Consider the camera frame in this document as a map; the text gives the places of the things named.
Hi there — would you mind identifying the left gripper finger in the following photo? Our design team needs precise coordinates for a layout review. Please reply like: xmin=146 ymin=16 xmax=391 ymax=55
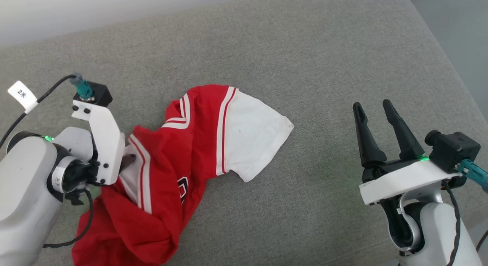
xmin=121 ymin=153 xmax=137 ymax=171

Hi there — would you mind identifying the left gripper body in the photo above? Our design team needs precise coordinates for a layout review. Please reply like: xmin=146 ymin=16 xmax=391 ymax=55
xmin=63 ymin=159 xmax=99 ymax=205

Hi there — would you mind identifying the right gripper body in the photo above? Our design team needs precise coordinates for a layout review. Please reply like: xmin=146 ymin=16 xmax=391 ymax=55
xmin=360 ymin=155 xmax=430 ymax=184

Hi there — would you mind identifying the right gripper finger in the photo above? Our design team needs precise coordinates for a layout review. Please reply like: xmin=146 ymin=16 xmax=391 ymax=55
xmin=382 ymin=99 xmax=425 ymax=161
xmin=353 ymin=102 xmax=387 ymax=168

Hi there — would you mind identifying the red and white jersey shirt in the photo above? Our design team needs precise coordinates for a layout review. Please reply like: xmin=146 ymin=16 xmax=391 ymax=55
xmin=72 ymin=84 xmax=295 ymax=266

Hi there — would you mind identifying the grey fabric sofa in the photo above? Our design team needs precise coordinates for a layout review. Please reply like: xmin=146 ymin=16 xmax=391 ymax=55
xmin=0 ymin=0 xmax=488 ymax=266

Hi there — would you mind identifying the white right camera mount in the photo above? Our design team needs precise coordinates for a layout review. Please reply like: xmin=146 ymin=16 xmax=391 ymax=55
xmin=359 ymin=159 xmax=462 ymax=205

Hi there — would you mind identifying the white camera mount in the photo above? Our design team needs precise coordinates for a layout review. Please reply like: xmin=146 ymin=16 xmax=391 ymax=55
xmin=359 ymin=159 xmax=462 ymax=205
xmin=72 ymin=100 xmax=125 ymax=185

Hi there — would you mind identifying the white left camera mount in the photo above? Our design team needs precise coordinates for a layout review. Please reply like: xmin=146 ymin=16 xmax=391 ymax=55
xmin=72 ymin=100 xmax=125 ymax=185

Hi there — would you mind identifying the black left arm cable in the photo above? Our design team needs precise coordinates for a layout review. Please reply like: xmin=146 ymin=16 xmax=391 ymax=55
xmin=43 ymin=189 xmax=94 ymax=248

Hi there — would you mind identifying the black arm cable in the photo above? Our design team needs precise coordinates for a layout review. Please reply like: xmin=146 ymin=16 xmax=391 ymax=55
xmin=43 ymin=189 xmax=94 ymax=248
xmin=441 ymin=180 xmax=462 ymax=266

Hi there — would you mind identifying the teal right camera connector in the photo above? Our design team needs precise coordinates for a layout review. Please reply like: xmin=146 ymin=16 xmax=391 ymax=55
xmin=457 ymin=159 xmax=488 ymax=193

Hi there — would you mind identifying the teal camera connector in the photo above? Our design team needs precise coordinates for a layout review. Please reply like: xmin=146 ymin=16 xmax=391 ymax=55
xmin=457 ymin=159 xmax=488 ymax=193
xmin=69 ymin=73 xmax=94 ymax=101

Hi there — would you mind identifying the black left camera cable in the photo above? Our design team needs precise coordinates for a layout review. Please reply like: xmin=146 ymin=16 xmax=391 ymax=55
xmin=0 ymin=75 xmax=77 ymax=149

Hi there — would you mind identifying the teal left camera connector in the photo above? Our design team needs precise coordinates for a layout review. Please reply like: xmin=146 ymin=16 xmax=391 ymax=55
xmin=69 ymin=73 xmax=94 ymax=101

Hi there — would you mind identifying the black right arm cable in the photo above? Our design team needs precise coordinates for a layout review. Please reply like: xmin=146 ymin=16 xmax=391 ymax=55
xmin=441 ymin=180 xmax=462 ymax=266

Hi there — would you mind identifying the white paper cable tag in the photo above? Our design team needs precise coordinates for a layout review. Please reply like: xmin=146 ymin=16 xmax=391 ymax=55
xmin=8 ymin=81 xmax=39 ymax=114

